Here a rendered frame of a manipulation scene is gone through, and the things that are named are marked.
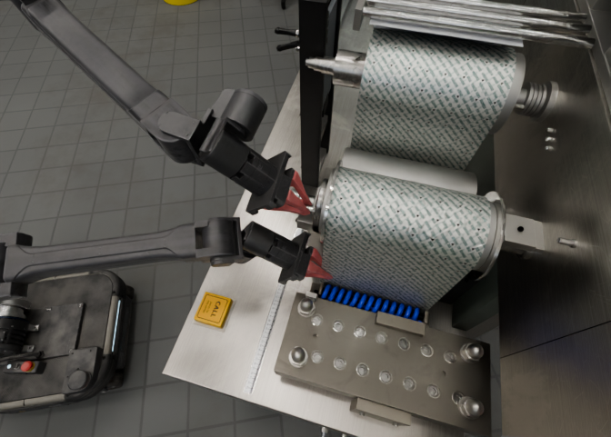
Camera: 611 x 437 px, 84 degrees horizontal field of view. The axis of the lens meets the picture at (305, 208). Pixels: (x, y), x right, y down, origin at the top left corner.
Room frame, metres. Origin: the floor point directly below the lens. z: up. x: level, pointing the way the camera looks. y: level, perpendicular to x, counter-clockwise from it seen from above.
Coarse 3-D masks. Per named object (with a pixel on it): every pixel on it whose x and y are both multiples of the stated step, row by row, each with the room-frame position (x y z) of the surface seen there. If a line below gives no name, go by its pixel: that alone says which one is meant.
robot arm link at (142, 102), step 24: (24, 0) 0.56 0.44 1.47; (48, 0) 0.58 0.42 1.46; (48, 24) 0.54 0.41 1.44; (72, 24) 0.54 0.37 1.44; (72, 48) 0.49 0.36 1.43; (96, 48) 0.49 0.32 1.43; (96, 72) 0.45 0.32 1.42; (120, 72) 0.45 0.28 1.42; (120, 96) 0.41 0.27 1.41; (144, 96) 0.40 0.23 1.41; (144, 120) 0.36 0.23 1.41; (168, 144) 0.33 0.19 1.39
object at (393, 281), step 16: (336, 256) 0.26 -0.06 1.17; (352, 256) 0.25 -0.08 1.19; (336, 272) 0.26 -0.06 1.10; (352, 272) 0.25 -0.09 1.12; (368, 272) 0.24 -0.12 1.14; (384, 272) 0.23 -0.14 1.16; (400, 272) 0.23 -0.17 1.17; (416, 272) 0.22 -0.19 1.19; (352, 288) 0.25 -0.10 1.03; (368, 288) 0.24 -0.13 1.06; (384, 288) 0.23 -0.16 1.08; (400, 288) 0.22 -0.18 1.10; (416, 288) 0.22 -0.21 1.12; (432, 288) 0.21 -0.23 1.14; (448, 288) 0.20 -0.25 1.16; (416, 304) 0.21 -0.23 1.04; (432, 304) 0.20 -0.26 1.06
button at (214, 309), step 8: (208, 296) 0.26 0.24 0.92; (216, 296) 0.26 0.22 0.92; (224, 296) 0.26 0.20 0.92; (200, 304) 0.24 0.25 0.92; (208, 304) 0.24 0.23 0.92; (216, 304) 0.24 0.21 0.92; (224, 304) 0.24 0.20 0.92; (200, 312) 0.23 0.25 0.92; (208, 312) 0.23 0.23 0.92; (216, 312) 0.23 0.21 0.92; (224, 312) 0.23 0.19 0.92; (200, 320) 0.21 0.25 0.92; (208, 320) 0.21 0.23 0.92; (216, 320) 0.21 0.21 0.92; (224, 320) 0.21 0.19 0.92
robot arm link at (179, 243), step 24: (0, 240) 0.26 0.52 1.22; (24, 240) 0.27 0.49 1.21; (96, 240) 0.27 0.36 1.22; (120, 240) 0.27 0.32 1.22; (144, 240) 0.27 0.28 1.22; (168, 240) 0.27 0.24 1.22; (192, 240) 0.27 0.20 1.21; (216, 240) 0.27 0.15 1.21; (24, 264) 0.22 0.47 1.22; (48, 264) 0.22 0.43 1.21; (72, 264) 0.22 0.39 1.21; (96, 264) 0.23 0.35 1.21; (120, 264) 0.23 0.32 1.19; (0, 288) 0.19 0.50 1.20; (24, 288) 0.20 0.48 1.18
